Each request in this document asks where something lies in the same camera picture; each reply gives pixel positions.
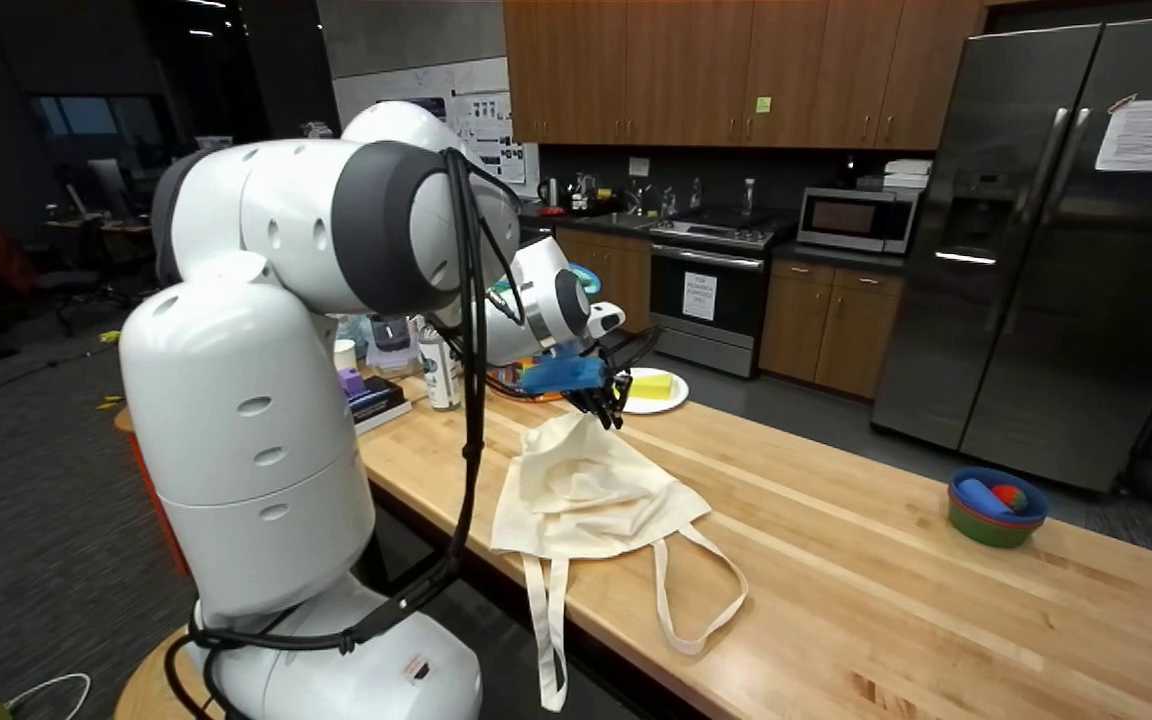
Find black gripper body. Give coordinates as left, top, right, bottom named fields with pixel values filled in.
left=572, top=338, right=632, bottom=414

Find cream canvas tote bag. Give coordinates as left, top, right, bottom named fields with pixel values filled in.
left=488, top=414, right=751, bottom=713

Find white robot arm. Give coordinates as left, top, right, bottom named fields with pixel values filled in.
left=120, top=99, right=622, bottom=720

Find white plate with yellow item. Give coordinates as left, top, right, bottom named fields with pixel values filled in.
left=622, top=368, right=686, bottom=414

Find black kitchen stove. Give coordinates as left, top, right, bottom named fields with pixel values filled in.
left=648, top=219, right=774, bottom=378

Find white tin can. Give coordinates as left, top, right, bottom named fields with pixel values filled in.
left=414, top=328, right=461, bottom=411

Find wooden lower cabinet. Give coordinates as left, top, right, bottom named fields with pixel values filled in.
left=759, top=260, right=902, bottom=399

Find black and white book stack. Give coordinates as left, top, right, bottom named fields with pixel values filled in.
left=338, top=375, right=406, bottom=433

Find silver microwave oven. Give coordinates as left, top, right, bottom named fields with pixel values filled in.
left=795, top=189, right=920, bottom=257

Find wooden upper cabinets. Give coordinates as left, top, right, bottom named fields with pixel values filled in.
left=505, top=0, right=983, bottom=151

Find colourful bowl with toys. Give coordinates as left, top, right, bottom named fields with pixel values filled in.
left=948, top=466, right=1047, bottom=548

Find stainless steel refrigerator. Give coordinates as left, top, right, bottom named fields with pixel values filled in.
left=871, top=15, right=1152, bottom=491

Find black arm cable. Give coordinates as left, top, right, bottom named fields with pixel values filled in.
left=159, top=147, right=527, bottom=720

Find white wall poster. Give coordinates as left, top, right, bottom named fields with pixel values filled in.
left=333, top=57, right=538, bottom=196

